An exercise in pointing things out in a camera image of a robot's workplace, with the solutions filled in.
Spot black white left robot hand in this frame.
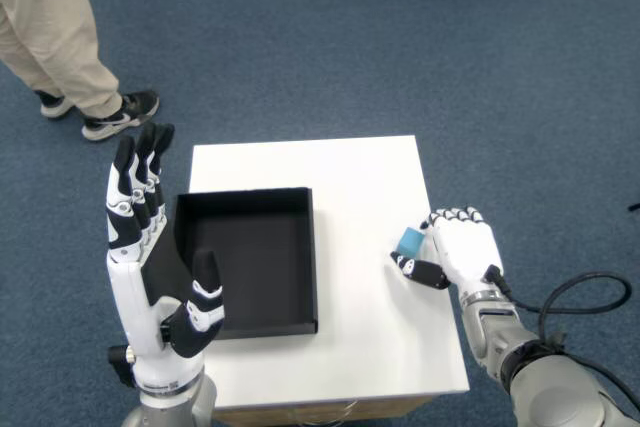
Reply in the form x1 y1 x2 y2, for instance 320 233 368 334
104 121 226 396

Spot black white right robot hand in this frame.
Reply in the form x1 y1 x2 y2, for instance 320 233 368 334
389 205 505 298

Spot small blue cube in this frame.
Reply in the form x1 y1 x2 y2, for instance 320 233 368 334
394 226 427 259

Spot black open box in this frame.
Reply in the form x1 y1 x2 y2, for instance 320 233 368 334
169 187 320 341

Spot black left wrist connector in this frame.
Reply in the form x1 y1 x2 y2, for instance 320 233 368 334
108 344 139 389

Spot white table with wooden sides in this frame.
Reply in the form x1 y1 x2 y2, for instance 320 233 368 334
187 134 470 423

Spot black white sneaker with swoosh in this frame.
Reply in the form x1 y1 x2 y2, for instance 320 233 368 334
81 90 160 142

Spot beige trousers of person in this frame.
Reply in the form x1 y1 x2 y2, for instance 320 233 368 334
0 0 124 120

